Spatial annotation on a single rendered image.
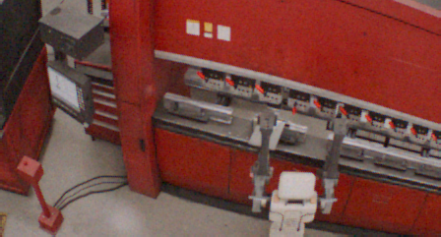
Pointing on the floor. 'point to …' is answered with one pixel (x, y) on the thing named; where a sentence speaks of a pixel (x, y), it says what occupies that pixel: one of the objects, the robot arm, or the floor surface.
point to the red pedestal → (50, 216)
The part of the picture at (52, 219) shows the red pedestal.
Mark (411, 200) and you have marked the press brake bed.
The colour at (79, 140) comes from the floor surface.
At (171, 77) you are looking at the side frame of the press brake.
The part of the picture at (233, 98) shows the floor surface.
